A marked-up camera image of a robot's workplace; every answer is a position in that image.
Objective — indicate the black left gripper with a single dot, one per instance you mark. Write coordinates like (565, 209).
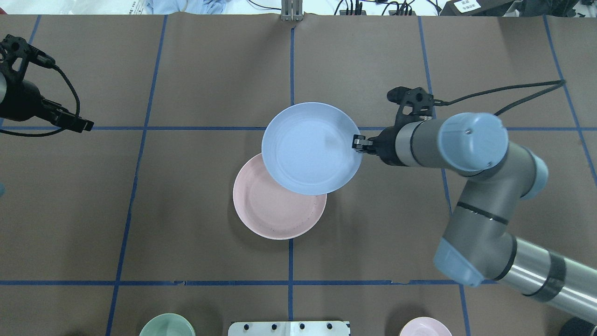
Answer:
(24, 99)

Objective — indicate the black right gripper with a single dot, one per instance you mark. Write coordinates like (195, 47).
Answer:
(386, 145)

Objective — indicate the blue plate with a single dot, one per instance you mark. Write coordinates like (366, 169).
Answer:
(307, 148)

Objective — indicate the pink plate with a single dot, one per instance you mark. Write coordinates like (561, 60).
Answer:
(268, 209)

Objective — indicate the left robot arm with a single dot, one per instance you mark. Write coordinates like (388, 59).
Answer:
(58, 130)

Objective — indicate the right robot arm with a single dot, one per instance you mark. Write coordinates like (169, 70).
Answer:
(476, 245)

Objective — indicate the light blue cloth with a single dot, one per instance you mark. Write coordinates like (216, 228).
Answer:
(164, 7)

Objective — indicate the pink bowl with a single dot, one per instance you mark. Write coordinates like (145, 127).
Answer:
(424, 326)

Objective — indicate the green bowl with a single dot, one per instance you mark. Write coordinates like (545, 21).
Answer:
(168, 324)

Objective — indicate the aluminium frame post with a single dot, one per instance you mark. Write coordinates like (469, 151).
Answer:
(292, 10)

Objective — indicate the white camera stand base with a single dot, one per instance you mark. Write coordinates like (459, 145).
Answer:
(290, 328)

